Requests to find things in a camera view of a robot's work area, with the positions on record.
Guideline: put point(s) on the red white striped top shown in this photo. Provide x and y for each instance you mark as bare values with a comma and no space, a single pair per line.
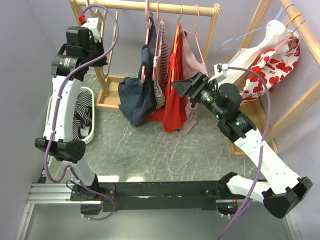
160,85

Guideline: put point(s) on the white perforated plastic basket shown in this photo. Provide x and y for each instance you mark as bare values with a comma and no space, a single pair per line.
63,127

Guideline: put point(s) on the blue wire hanger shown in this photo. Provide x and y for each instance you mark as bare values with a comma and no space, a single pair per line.
249,33

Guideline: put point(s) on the mauve pink top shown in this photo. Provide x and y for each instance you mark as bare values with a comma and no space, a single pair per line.
190,67

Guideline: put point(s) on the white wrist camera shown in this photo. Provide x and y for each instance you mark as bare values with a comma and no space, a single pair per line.
220,71
93,25

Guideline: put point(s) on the aluminium rail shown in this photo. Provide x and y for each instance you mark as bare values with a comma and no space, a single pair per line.
58,193

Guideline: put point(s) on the black white striped tank top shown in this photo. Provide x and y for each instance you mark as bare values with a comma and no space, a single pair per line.
83,115

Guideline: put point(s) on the pink wire hanger right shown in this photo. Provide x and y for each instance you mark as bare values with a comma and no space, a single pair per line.
195,33

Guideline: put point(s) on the pink plastic hanger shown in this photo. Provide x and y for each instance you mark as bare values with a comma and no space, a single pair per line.
146,44

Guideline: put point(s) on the red floral white dress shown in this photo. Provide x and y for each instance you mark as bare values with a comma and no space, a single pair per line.
273,66

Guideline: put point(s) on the wooden clothes rack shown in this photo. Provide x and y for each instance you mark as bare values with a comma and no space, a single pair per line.
108,99
295,102

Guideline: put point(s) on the orange hanger hook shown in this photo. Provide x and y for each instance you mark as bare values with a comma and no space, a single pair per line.
293,18

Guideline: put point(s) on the navy blue printed top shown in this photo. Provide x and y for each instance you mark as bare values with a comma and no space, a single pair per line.
137,100

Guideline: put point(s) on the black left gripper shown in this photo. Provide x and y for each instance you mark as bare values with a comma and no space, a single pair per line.
101,62

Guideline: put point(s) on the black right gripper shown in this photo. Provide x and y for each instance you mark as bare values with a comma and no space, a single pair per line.
192,87

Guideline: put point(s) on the orange hanger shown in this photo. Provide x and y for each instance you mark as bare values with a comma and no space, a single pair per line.
175,45

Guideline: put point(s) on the white garment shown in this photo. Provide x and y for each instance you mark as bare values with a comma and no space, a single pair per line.
275,35

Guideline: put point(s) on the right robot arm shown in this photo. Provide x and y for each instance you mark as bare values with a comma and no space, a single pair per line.
282,189

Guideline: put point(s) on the pink wire hanger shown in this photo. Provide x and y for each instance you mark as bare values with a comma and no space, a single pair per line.
195,33
158,46

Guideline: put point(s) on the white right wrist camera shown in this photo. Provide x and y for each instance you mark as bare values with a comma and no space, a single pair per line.
220,71

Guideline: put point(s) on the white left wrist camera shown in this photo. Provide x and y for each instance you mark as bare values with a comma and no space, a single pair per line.
93,25

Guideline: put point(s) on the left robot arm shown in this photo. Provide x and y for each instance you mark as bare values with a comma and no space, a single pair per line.
69,66

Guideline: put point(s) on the black base bar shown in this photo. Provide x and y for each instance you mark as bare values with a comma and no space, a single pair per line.
167,195

